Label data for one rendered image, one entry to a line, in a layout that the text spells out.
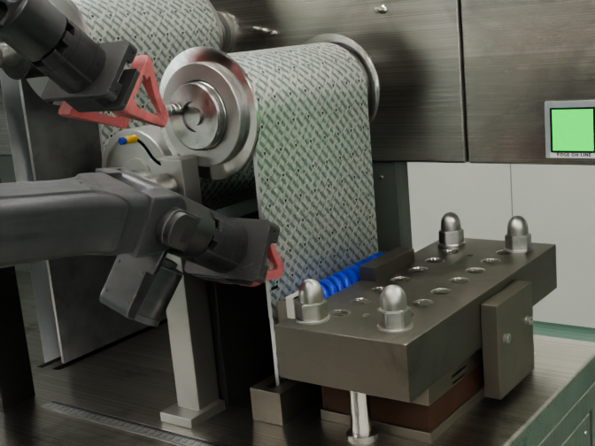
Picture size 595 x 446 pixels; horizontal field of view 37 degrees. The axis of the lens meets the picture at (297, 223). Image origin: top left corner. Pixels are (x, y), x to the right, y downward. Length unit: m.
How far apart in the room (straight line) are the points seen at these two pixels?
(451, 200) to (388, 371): 3.02
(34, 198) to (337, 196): 0.51
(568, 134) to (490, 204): 2.69
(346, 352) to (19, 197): 0.39
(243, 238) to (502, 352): 0.32
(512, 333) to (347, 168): 0.28
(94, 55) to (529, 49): 0.53
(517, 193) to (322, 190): 2.72
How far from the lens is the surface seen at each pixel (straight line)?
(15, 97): 1.28
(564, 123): 1.14
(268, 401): 1.03
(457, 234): 1.22
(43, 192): 0.70
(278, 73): 1.03
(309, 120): 1.05
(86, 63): 0.91
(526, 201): 3.75
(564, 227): 3.72
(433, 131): 1.22
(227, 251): 0.91
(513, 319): 1.05
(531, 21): 1.15
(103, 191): 0.75
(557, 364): 1.17
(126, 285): 0.86
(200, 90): 0.98
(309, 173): 1.06
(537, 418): 1.04
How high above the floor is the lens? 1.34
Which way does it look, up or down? 12 degrees down
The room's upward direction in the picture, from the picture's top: 5 degrees counter-clockwise
